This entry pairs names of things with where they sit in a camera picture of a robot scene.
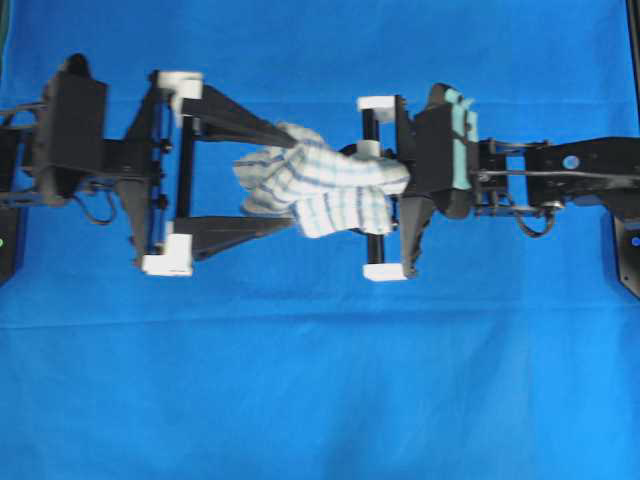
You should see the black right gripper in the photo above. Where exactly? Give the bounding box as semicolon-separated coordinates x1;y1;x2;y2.
339;94;434;284

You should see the blue table cloth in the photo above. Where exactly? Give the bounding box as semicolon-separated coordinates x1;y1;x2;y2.
1;1;639;479

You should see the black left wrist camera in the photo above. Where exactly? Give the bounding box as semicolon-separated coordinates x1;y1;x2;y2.
31;53;107;207

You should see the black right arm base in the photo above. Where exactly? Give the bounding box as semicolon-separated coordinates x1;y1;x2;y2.
605;199;639;299

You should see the black teal right wrist camera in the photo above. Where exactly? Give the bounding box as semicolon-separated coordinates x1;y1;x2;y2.
413;83;479;220

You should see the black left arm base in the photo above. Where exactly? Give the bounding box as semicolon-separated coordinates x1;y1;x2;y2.
0;208;28;286

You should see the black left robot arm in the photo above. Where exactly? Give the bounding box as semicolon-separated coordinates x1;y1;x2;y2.
1;71;294;280

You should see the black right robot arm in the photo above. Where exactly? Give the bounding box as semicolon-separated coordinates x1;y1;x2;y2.
342;84;639;294

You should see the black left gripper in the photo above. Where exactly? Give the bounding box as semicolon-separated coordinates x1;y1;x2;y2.
106;71;296;276

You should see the white blue striped towel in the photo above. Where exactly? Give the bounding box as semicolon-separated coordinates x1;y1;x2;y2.
233;122;410;238

